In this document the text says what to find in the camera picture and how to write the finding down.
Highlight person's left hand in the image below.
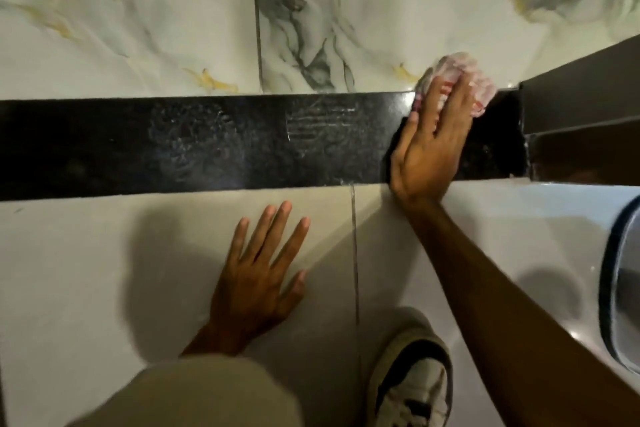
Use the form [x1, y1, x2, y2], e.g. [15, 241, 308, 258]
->
[199, 200, 311, 356]

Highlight person's right hand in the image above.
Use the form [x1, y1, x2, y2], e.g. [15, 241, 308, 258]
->
[389, 70, 477, 208]

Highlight pink cleaning cloth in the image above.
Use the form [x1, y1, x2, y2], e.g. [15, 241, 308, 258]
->
[414, 52, 498, 118]

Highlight person's left forearm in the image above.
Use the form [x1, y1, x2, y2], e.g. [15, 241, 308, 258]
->
[180, 323, 245, 358]

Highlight black stone ledge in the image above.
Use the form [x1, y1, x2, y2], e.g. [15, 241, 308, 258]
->
[0, 89, 529, 202]

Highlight beige trousers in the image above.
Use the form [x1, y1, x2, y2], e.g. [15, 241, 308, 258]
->
[65, 306, 441, 427]

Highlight black and white shoe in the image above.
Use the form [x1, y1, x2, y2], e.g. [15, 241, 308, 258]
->
[365, 327, 454, 427]

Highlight white washing machine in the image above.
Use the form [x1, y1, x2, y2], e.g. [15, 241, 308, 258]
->
[440, 179, 640, 385]

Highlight dark brown cabinet panel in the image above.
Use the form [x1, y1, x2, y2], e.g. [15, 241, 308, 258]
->
[519, 34, 640, 187]

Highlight dark round machine door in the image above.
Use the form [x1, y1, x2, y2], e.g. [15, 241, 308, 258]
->
[598, 195, 640, 375]

